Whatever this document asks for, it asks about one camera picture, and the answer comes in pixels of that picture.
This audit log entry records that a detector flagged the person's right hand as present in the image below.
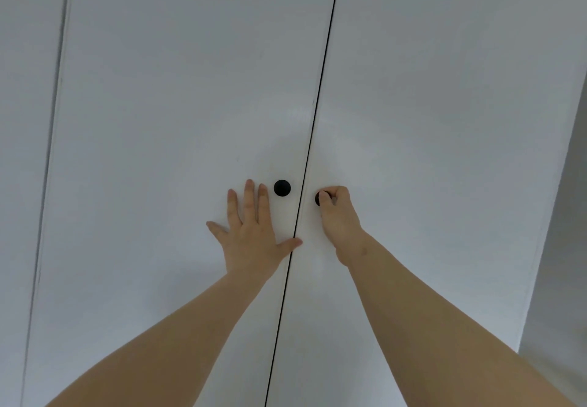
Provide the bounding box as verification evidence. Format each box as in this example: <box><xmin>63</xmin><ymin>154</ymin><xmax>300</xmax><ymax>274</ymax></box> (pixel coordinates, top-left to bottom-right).
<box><xmin>314</xmin><ymin>185</ymin><xmax>372</xmax><ymax>268</ymax></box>

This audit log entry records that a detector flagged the person's right forearm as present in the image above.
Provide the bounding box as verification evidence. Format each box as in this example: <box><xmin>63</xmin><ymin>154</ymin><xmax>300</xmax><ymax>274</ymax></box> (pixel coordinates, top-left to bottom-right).
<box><xmin>339</xmin><ymin>232</ymin><xmax>574</xmax><ymax>407</ymax></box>

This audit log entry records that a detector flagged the white wardrobe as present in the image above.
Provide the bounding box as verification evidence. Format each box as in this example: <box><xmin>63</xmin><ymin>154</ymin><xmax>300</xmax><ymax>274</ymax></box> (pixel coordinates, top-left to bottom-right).
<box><xmin>0</xmin><ymin>0</ymin><xmax>587</xmax><ymax>407</ymax></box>

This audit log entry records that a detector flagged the person's left hand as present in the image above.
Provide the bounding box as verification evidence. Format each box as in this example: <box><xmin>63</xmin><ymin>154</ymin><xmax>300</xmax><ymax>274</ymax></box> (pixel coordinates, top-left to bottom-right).
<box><xmin>205</xmin><ymin>178</ymin><xmax>304</xmax><ymax>284</ymax></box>

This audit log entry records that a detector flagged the person's left forearm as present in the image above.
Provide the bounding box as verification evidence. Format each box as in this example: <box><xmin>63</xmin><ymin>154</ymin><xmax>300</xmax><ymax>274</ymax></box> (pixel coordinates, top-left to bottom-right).
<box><xmin>46</xmin><ymin>272</ymin><xmax>276</xmax><ymax>407</ymax></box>

